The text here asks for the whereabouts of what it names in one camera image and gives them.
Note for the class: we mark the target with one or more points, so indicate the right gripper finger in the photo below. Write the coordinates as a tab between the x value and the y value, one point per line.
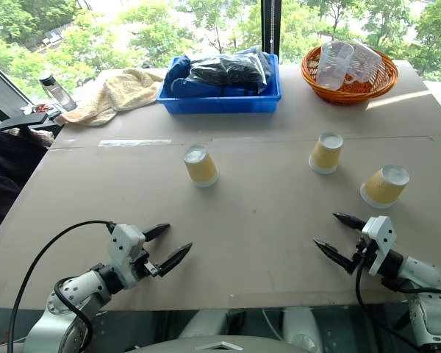
351	221
336	255

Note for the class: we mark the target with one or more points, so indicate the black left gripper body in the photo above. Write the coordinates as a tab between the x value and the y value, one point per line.
144	265

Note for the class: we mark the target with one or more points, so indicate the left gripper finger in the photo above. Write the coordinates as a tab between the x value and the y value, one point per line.
174	257
156	231

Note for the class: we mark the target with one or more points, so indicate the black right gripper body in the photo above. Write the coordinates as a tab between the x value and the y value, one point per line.
365	255

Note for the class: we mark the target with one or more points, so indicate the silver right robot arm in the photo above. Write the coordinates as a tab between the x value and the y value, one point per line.
422	276

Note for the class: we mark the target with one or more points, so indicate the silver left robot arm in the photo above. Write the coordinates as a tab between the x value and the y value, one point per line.
81	290

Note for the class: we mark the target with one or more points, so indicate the yellow paper cup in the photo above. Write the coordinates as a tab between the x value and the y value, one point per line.
326	154
384	189
202	169

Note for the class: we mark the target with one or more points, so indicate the brown cardboard sheet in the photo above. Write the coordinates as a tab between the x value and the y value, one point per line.
242	228
242	127

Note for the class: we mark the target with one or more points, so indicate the grey robot torso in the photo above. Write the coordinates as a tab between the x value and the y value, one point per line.
220	345

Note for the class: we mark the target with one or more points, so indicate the orange wicker basket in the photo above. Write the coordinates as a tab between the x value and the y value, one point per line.
353	93

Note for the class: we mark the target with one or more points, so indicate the pale yellow towel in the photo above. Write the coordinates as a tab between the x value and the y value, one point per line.
121	93

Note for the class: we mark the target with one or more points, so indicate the blue plastic bin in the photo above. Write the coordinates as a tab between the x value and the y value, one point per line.
220	103

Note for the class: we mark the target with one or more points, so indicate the dark bagged items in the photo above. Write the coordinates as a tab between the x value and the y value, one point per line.
183	82

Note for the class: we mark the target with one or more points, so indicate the clear plastic measuring cup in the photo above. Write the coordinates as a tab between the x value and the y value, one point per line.
332	66

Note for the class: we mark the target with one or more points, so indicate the clear plastic slotted container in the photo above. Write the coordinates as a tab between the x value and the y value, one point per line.
367	62

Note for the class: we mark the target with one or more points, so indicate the dark chair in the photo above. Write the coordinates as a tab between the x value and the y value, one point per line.
7	165

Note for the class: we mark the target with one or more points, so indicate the clear water bottle black cap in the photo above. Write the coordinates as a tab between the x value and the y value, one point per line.
60	93

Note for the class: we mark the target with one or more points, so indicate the small red white item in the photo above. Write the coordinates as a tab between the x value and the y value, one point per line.
38	108

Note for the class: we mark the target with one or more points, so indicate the black chair armrest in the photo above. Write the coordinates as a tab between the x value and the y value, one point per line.
24	120

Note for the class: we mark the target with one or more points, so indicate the black item in clear bag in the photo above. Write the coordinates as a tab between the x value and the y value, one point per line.
224	70

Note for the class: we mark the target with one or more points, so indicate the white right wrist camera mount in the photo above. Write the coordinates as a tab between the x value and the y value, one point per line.
380	239

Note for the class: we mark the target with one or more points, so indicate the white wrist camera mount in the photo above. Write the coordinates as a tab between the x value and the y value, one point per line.
380	239
123	246

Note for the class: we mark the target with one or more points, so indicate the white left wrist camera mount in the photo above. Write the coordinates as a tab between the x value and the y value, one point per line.
123	246

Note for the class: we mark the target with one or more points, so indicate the black slanted window frame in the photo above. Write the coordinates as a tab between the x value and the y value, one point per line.
5	86

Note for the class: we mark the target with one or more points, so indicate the black window post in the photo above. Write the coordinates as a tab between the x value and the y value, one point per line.
269	25

